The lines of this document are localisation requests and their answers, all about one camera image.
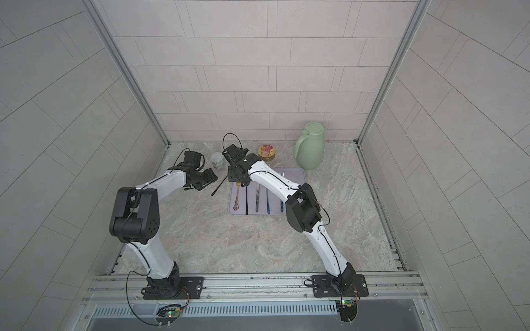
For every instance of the white printed cup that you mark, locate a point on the white printed cup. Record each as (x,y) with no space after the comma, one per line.
(217,160)

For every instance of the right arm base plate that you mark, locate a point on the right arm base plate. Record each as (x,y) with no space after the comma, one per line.
(325,285)

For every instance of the gold ornate fork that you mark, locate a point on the gold ornate fork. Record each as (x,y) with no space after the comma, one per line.
(236,205)

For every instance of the lilac plastic tray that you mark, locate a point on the lilac plastic tray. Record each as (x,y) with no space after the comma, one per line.
(273,198)

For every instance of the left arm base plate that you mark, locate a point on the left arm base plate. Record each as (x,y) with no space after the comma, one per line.
(179,288)

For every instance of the iridescent rainbow spoon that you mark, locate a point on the iridescent rainbow spoon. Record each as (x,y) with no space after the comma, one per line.
(268,208)

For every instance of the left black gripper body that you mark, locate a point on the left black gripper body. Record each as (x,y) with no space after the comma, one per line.
(201,179)

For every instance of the silver fork marbled handle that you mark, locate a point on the silver fork marbled handle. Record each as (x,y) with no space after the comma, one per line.
(257,197)

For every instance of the green thermos jug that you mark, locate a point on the green thermos jug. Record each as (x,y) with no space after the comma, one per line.
(309,148)

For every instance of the circuit board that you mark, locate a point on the circuit board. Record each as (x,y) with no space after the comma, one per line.
(347,310)
(172,311)

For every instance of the left circuit board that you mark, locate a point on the left circuit board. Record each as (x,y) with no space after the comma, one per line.
(172,311)

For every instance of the right circuit board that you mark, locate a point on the right circuit board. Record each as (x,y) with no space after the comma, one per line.
(347,310)

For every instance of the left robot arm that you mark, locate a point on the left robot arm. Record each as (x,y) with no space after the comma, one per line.
(135,221)

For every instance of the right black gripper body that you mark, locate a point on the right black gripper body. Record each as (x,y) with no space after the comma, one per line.
(234,177)

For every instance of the aluminium mounting rail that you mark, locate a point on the aluminium mounting rail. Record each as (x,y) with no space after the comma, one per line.
(254,287)

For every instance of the gold round tin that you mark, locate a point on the gold round tin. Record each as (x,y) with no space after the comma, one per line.
(266,152)

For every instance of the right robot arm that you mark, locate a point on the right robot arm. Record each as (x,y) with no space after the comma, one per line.
(302,209)

